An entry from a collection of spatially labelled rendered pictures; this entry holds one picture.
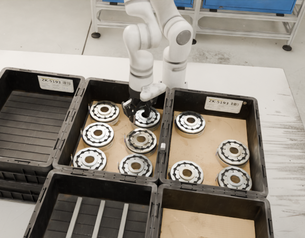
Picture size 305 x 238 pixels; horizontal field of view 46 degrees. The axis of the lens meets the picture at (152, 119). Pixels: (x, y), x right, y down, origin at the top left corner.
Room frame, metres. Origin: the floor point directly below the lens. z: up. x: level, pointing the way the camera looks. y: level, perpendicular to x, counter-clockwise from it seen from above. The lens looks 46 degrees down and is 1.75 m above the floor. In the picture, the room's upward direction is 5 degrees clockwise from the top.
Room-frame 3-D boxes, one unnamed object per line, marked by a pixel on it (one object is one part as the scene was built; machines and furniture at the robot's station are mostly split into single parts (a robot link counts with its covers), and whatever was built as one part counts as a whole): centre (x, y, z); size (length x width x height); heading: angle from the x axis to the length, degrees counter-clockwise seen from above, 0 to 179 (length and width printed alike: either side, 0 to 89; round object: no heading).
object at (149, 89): (0.82, 0.03, 1.05); 0.11 x 0.09 x 0.06; 42
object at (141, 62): (0.83, 0.05, 1.15); 0.09 x 0.07 x 0.15; 109
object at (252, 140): (0.73, -0.19, 0.87); 0.40 x 0.30 x 0.11; 176
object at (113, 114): (0.87, 0.17, 0.86); 0.10 x 0.10 x 0.01
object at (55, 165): (0.75, 0.11, 0.92); 0.40 x 0.30 x 0.02; 176
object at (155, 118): (0.86, 0.02, 0.86); 0.10 x 0.10 x 0.01
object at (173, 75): (1.10, -0.07, 0.85); 0.09 x 0.09 x 0.17; 83
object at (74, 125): (0.75, 0.11, 0.87); 0.40 x 0.30 x 0.11; 176
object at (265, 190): (0.73, -0.19, 0.92); 0.40 x 0.30 x 0.02; 176
